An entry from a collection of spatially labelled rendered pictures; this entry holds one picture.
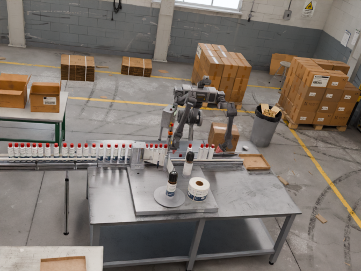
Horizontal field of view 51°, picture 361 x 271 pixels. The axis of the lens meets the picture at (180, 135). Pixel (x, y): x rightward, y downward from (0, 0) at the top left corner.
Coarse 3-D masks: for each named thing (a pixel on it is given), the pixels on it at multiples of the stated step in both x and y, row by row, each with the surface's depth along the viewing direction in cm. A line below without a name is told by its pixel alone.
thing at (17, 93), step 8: (0, 80) 482; (8, 80) 484; (16, 80) 487; (24, 80) 490; (0, 88) 488; (8, 88) 489; (16, 88) 491; (24, 88) 466; (0, 96) 466; (8, 96) 468; (16, 96) 470; (24, 96) 476; (0, 104) 472; (8, 104) 473; (16, 104) 475; (24, 104) 479
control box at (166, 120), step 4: (168, 108) 394; (172, 108) 395; (176, 108) 398; (164, 112) 389; (168, 112) 387; (172, 112) 390; (164, 116) 391; (168, 116) 389; (172, 116) 394; (164, 120) 393; (168, 120) 392; (164, 124) 395; (168, 124) 394; (168, 128) 396
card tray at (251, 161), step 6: (240, 156) 458; (246, 156) 460; (252, 156) 462; (258, 156) 464; (246, 162) 449; (252, 162) 451; (258, 162) 453; (264, 162) 455; (246, 168) 438; (252, 168) 438; (258, 168) 441; (264, 168) 443
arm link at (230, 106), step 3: (219, 102) 431; (219, 105) 428; (222, 105) 422; (225, 105) 409; (228, 105) 393; (231, 105) 394; (234, 105) 394; (219, 108) 429; (228, 108) 392; (231, 108) 393; (234, 108) 393; (228, 111) 392; (231, 111) 392; (234, 111) 392; (228, 114) 393; (231, 114) 393; (234, 114) 393
